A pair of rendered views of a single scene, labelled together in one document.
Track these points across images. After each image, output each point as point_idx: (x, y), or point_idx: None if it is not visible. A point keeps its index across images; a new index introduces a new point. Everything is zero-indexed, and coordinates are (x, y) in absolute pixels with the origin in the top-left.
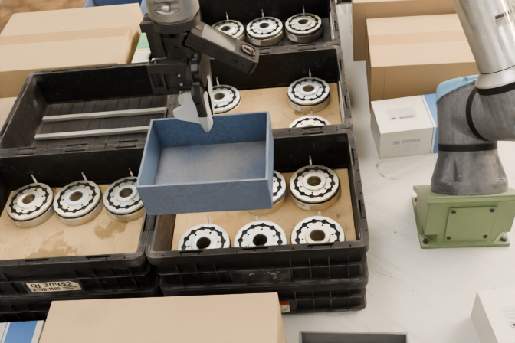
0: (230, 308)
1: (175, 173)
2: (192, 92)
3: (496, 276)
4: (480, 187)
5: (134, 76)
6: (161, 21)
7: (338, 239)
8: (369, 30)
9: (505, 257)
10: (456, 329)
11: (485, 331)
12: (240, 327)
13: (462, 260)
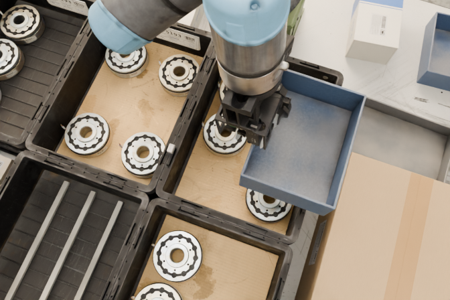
0: (355, 189)
1: (282, 179)
2: (286, 110)
3: (322, 28)
4: None
5: (5, 209)
6: (276, 82)
7: None
8: None
9: (311, 17)
10: (351, 68)
11: (370, 51)
12: (373, 187)
13: (304, 40)
